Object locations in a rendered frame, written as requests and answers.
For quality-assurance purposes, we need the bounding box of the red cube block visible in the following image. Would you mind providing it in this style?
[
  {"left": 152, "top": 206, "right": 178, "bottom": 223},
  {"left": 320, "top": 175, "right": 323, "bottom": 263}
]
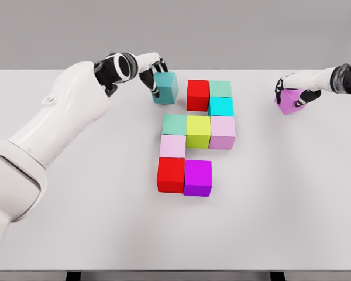
[
  {"left": 156, "top": 157, "right": 186, "bottom": 194},
  {"left": 186, "top": 79, "right": 210, "bottom": 112}
]

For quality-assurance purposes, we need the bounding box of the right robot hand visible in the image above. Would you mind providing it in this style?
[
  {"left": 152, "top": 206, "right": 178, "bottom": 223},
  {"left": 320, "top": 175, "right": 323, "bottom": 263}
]
[{"left": 274, "top": 70, "right": 322, "bottom": 108}]

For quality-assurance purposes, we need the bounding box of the orchid purple cube block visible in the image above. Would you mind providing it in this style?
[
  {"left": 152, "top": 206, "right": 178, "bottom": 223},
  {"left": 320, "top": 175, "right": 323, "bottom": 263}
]
[{"left": 274, "top": 89, "right": 308, "bottom": 115}]

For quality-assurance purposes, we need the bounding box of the pale pink cube block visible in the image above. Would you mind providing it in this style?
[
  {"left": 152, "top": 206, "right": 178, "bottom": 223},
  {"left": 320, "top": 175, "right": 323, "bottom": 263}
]
[
  {"left": 159, "top": 134, "right": 187, "bottom": 159},
  {"left": 208, "top": 115, "right": 236, "bottom": 151}
]

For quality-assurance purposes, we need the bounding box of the mint green cube block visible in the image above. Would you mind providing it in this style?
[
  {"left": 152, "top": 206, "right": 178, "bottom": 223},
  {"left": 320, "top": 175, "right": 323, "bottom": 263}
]
[
  {"left": 161, "top": 114, "right": 188, "bottom": 136},
  {"left": 209, "top": 80, "right": 233, "bottom": 98}
]

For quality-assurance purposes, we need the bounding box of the magenta cube block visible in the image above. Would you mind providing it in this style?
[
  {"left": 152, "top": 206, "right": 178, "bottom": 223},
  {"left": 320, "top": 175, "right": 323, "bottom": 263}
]
[{"left": 183, "top": 159, "right": 213, "bottom": 197}]

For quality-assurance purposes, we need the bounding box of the yellow-green cube block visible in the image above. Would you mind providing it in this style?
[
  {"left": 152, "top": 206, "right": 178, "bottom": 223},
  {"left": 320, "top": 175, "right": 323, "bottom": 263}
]
[{"left": 185, "top": 115, "right": 212, "bottom": 150}]

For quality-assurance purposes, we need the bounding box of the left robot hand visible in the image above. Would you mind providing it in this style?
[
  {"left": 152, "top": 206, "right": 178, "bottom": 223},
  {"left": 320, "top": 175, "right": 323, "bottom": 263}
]
[{"left": 138, "top": 52, "right": 169, "bottom": 99}]

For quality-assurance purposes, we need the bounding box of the cyan cube block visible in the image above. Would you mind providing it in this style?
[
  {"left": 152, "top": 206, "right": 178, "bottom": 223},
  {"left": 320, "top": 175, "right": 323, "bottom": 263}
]
[{"left": 207, "top": 97, "right": 234, "bottom": 118}]

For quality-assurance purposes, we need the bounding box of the teal cube block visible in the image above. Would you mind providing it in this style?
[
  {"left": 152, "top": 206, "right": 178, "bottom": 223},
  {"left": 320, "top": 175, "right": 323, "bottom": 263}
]
[{"left": 152, "top": 71, "right": 179, "bottom": 105}]

